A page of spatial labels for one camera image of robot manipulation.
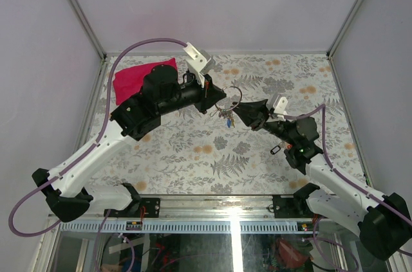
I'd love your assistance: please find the metal mounting rail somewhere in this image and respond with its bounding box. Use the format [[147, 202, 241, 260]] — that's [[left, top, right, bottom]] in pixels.
[[138, 194, 300, 220]]

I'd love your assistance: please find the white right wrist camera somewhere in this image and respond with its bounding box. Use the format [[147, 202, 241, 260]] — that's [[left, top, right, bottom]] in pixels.
[[267, 94, 288, 120]]

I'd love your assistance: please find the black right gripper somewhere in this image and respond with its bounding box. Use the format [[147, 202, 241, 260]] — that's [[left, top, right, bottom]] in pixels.
[[230, 98, 297, 146]]

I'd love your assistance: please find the red cloth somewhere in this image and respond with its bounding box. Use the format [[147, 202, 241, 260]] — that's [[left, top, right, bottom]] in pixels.
[[113, 58, 178, 105]]

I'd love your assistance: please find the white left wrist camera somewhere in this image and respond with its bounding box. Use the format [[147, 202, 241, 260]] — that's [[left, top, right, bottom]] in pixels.
[[183, 42, 216, 88]]

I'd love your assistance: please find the slotted cable duct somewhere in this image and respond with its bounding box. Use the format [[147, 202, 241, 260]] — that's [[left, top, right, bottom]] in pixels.
[[61, 220, 313, 234]]

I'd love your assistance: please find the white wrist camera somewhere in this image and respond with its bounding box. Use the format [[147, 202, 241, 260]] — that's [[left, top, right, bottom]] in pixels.
[[267, 94, 288, 120], [183, 42, 216, 88]]

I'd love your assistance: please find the large metal keyring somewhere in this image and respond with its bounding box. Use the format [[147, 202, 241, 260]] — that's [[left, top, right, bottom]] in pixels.
[[209, 86, 243, 120]]

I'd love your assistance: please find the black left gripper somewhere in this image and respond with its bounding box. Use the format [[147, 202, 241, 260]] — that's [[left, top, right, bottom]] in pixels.
[[158, 71, 227, 116]]

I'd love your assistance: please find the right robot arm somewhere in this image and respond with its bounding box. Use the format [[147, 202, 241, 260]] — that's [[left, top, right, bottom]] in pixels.
[[234, 100, 411, 260]]

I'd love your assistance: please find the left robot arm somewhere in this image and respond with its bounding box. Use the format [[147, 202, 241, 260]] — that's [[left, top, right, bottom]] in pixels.
[[32, 65, 226, 222]]

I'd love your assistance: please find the key with black tag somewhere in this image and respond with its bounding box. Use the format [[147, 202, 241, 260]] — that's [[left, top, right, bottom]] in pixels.
[[270, 145, 281, 155]]

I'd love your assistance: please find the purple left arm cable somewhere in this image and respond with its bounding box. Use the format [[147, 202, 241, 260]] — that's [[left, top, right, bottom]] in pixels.
[[8, 37, 189, 238]]

